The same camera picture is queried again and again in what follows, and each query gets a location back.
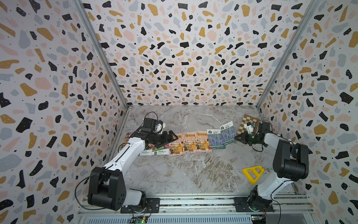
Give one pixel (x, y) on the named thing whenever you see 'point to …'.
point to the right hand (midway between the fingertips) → (237, 137)
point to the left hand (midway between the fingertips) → (174, 139)
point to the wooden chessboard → (246, 119)
